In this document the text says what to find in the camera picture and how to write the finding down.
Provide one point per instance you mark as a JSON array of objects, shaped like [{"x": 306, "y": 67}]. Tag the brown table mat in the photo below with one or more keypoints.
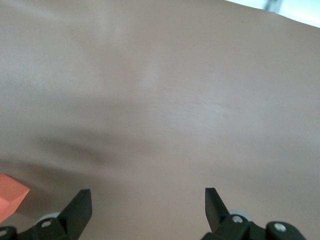
[{"x": 160, "y": 100}]

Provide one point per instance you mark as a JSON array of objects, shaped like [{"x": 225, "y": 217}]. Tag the orange foam block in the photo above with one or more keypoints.
[{"x": 10, "y": 197}]

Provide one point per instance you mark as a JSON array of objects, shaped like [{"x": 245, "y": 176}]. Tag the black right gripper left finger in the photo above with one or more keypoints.
[{"x": 77, "y": 210}]

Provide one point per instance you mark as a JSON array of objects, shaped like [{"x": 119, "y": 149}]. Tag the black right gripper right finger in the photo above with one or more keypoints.
[{"x": 215, "y": 210}]

